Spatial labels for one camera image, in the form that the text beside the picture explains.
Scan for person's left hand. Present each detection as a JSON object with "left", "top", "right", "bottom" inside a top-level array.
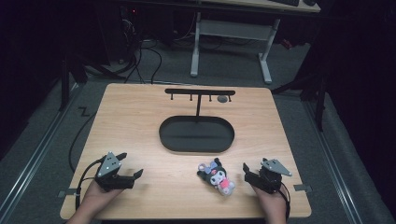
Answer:
[{"left": 81, "top": 180, "right": 124, "bottom": 216}]

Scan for black keyboard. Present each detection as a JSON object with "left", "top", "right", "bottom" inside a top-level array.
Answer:
[{"left": 269, "top": 0, "right": 301, "bottom": 7}]

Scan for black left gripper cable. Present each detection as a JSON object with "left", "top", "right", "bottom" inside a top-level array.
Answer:
[{"left": 68, "top": 111, "right": 105, "bottom": 213}]

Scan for black floor cables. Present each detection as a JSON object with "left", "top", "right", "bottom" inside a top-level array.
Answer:
[{"left": 122, "top": 36, "right": 200, "bottom": 85}]

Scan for person's right hand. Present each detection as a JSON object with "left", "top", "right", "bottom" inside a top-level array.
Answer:
[{"left": 252, "top": 186, "right": 288, "bottom": 216}]

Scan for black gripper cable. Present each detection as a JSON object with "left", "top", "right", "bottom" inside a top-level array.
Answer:
[
  {"left": 68, "top": 111, "right": 105, "bottom": 213},
  {"left": 278, "top": 183, "right": 292, "bottom": 220}
]

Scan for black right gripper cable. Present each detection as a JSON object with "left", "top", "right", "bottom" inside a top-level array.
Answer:
[{"left": 278, "top": 183, "right": 292, "bottom": 220}]

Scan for black and pink plush toy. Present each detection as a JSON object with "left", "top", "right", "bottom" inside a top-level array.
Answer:
[{"left": 196, "top": 157, "right": 236, "bottom": 197}]

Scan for black hook rack with tray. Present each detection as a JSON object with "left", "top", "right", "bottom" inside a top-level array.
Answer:
[{"left": 158, "top": 88, "right": 236, "bottom": 154}]

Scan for black computer tower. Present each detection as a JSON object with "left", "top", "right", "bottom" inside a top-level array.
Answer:
[{"left": 101, "top": 5, "right": 142, "bottom": 64}]

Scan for white-framed wooden desk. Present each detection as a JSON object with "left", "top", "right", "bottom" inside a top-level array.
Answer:
[{"left": 190, "top": 0, "right": 321, "bottom": 85}]

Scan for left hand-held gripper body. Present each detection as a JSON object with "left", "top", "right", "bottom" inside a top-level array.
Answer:
[{"left": 94, "top": 151, "right": 135, "bottom": 192}]

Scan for black metal stand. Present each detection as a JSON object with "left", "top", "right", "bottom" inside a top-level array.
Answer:
[
  {"left": 270, "top": 27, "right": 330, "bottom": 133},
  {"left": 58, "top": 46, "right": 90, "bottom": 112}
]

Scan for metal floor rail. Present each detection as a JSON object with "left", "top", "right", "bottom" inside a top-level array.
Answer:
[
  {"left": 303, "top": 99, "right": 364, "bottom": 224},
  {"left": 0, "top": 83, "right": 80, "bottom": 218}
]

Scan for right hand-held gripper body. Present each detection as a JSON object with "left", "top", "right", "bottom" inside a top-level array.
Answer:
[{"left": 245, "top": 158, "right": 293, "bottom": 194}]

